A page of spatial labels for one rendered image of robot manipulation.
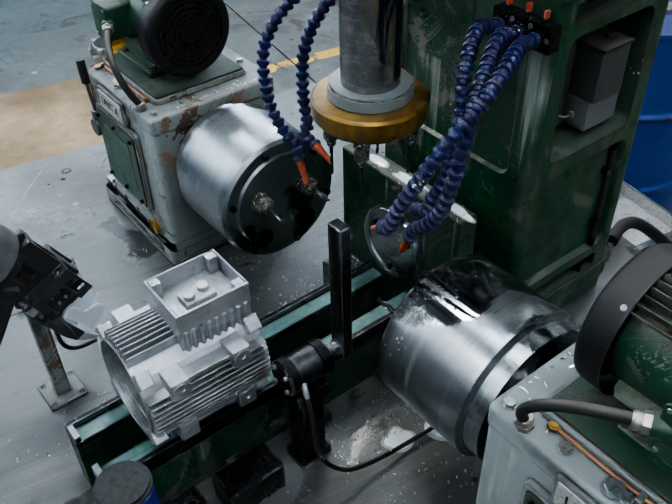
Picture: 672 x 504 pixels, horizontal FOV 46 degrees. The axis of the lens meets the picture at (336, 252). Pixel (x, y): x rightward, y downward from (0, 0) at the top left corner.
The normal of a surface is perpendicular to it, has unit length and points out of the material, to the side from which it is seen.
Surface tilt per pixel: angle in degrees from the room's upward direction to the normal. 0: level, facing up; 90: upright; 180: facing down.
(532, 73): 90
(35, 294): 30
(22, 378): 0
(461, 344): 39
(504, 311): 5
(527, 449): 90
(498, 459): 90
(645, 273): 16
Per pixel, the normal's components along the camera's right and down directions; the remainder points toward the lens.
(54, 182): -0.02, -0.77
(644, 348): -0.74, 0.08
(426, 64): -0.79, 0.40
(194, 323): 0.61, 0.50
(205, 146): -0.51, -0.33
